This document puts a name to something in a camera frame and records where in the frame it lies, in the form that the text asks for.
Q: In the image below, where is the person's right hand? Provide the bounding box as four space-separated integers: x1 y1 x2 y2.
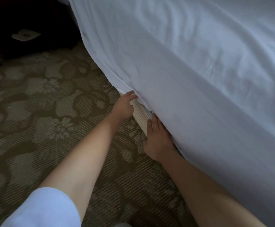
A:
142 114 177 162

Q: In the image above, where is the person's left hand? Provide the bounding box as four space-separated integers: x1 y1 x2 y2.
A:
110 90 139 125

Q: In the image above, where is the white bed sheet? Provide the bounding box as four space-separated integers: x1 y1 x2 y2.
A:
57 0 275 227

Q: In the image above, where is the person's left forearm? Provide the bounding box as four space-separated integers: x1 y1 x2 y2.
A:
38 115 121 223

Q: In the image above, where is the person's right forearm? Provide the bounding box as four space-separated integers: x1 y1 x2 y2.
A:
156 150 268 227

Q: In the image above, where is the person's white shirt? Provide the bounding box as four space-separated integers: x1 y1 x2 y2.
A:
0 187 82 227

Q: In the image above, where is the white paper under nightstand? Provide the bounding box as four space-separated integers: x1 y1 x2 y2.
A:
11 29 42 43

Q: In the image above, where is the dark wooden nightstand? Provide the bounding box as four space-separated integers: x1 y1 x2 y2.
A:
0 0 81 67

